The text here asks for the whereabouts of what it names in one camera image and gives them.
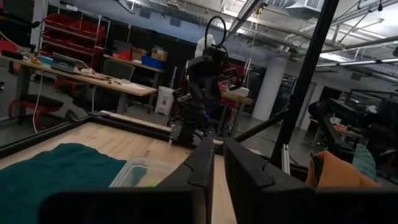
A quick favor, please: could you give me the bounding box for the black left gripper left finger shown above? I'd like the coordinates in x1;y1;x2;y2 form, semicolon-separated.
40;136;215;224

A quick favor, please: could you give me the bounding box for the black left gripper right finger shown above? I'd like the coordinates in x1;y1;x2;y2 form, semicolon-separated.
223;138;398;224

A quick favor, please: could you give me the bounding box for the clear plastic tupperware container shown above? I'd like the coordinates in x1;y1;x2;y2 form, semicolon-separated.
108;156;180;189

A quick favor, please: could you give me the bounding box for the cardboard box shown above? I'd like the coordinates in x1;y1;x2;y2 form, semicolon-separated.
151;46;169;62

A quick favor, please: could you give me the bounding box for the white trash bin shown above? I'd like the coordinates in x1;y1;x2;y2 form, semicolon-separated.
155;86;175;116

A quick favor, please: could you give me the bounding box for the blue storage bin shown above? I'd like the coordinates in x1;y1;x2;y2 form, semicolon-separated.
141;55;166;70

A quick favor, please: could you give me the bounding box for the orange cloth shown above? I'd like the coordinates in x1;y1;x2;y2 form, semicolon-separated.
306;151;382;189

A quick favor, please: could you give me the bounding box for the wooden work table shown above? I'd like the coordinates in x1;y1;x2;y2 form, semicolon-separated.
0;54;158;116

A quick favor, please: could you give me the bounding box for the teal patterned cloth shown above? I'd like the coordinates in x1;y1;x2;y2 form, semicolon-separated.
353;143;379;181

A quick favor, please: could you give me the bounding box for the dark teal cloth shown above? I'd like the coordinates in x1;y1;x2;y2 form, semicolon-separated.
0;142;147;224

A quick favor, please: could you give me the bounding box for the red bin shelving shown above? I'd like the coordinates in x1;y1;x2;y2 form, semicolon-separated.
40;14;106;63

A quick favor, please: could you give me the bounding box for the red chair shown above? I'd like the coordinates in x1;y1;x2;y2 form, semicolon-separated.
7;93;65;129

